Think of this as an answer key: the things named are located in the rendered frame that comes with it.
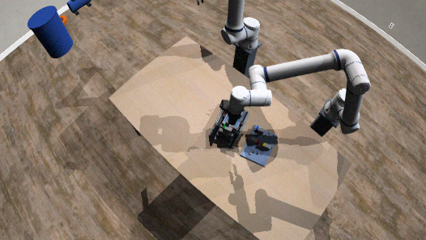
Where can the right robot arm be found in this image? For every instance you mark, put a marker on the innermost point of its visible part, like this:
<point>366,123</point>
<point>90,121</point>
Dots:
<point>244,33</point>

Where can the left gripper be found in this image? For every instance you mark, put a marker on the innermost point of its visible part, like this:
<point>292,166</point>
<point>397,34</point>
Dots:
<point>233,115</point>

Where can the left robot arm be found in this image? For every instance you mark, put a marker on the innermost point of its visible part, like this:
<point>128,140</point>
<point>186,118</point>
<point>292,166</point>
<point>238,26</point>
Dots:
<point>341,59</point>

